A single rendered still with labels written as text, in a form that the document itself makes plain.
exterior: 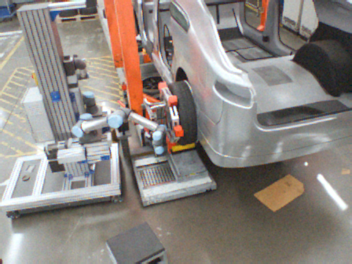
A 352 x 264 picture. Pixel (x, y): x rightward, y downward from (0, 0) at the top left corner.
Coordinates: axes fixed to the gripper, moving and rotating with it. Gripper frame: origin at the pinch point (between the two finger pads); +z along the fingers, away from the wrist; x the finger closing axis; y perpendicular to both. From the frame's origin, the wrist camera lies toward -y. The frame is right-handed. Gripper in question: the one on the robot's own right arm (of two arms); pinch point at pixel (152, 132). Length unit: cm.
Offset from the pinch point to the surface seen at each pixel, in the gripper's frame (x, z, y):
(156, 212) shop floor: 9, -25, -83
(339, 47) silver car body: -212, 13, 50
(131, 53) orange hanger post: 1, 70, 58
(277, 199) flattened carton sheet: -119, -49, -83
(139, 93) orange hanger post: -2, 70, 10
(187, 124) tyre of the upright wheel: -33.4, -10.5, 7.9
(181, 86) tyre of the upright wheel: -37, 18, 35
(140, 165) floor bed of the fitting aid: 12, 49, -75
